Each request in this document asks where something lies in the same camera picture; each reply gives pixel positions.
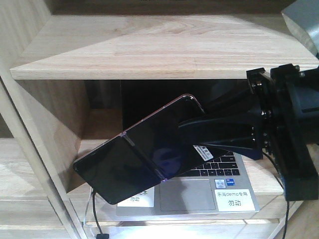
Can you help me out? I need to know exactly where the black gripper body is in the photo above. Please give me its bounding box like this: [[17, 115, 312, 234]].
[[246, 64, 319, 201]]

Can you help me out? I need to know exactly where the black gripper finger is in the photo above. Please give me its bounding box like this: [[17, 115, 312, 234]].
[[204, 86, 257, 117], [178, 112, 263, 160]]

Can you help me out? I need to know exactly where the black laptop cable right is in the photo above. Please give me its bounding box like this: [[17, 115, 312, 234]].
[[261, 151, 291, 239]]

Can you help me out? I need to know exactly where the black laptop cable left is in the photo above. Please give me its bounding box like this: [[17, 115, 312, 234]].
[[92, 190, 110, 239]]

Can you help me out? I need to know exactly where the wooden shelf unit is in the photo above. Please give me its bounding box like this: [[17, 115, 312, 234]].
[[0, 0, 318, 239]]

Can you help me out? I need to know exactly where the silver laptop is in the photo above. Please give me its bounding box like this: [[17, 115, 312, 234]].
[[116, 80, 259, 217]]

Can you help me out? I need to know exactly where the black foldable phone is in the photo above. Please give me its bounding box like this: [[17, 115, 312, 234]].
[[73, 95, 213, 205]]

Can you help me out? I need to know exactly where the black laptop cable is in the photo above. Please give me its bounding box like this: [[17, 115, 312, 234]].
[[92, 190, 110, 239], [261, 151, 291, 239]]

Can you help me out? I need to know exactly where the white laptop cable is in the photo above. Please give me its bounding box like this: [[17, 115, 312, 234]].
[[82, 186, 97, 239]]

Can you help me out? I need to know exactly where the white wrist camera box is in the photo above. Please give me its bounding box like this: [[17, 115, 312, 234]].
[[281, 0, 319, 58]]

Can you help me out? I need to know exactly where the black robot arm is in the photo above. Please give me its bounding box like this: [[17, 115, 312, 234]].
[[178, 64, 319, 201]]

